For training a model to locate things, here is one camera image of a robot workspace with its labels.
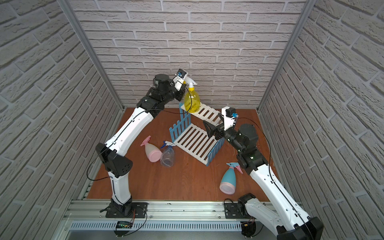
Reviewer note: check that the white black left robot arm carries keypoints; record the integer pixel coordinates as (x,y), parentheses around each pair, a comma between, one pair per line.
(113,152)

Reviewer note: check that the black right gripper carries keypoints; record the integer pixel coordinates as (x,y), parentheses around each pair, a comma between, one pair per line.
(218,131)

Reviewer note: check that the aluminium corner post right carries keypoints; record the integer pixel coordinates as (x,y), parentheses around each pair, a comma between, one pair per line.
(306,11)

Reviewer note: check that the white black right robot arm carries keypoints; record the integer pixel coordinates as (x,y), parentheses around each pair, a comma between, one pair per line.
(288,221)

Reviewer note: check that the yellow spray bottle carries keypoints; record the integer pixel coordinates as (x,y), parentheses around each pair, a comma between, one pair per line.
(192,98)

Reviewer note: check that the aluminium front rail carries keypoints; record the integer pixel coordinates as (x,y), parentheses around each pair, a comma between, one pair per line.
(185,216)

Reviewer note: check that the pink white spray bottle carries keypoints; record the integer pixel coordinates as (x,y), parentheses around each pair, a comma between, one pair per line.
(153,153)

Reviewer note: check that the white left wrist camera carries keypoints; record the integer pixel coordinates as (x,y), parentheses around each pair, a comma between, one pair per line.
(179,79)

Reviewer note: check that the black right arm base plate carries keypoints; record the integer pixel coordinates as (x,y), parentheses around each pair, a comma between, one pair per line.
(234,210)

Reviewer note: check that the aluminium corner post left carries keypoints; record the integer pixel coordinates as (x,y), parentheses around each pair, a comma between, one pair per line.
(78,29)

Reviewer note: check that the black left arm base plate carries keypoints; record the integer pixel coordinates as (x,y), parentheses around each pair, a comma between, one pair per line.
(128,210)

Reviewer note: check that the aluminium corner post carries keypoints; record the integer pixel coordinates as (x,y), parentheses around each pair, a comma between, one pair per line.
(78,29)
(306,11)

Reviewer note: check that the blue white slatted shelf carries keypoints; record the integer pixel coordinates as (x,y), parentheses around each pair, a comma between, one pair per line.
(194,140)

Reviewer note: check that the clear blue spray bottle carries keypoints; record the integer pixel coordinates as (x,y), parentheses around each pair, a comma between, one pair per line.
(168,155)

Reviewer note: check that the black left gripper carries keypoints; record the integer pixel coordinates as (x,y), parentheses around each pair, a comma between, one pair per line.
(180,93)

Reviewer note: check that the small green circuit board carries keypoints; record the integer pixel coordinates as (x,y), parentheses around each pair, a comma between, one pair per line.
(124,225)

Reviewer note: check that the teal pink spray bottle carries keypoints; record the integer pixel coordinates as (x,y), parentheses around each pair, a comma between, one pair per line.
(228,182)

